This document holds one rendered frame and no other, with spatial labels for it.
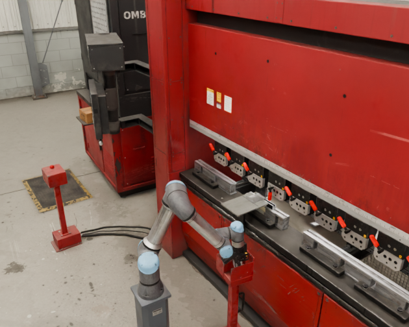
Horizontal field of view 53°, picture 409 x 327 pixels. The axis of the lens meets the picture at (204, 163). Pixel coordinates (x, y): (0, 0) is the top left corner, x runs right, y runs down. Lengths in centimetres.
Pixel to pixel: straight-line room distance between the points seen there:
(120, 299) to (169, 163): 117
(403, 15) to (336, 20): 33
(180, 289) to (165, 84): 169
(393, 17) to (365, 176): 74
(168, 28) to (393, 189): 186
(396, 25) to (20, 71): 786
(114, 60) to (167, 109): 53
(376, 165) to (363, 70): 45
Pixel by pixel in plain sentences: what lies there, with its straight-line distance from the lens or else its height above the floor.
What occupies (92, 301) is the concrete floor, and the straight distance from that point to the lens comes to 363.
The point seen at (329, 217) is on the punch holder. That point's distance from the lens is 243.
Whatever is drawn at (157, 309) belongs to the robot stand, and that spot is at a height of 70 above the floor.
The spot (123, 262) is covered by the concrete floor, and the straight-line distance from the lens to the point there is 394.
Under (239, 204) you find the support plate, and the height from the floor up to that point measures 100.
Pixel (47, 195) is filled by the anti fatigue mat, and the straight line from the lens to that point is 516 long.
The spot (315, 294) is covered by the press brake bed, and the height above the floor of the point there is 72.
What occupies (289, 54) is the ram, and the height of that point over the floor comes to 201.
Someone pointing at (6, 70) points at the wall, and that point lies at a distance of 901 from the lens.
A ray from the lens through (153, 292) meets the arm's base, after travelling 241.
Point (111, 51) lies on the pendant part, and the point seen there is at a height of 189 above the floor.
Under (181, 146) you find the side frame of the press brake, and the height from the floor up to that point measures 110.
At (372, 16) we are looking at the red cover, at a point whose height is 225.
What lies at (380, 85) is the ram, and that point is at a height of 197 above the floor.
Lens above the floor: 246
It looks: 26 degrees down
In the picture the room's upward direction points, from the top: straight up
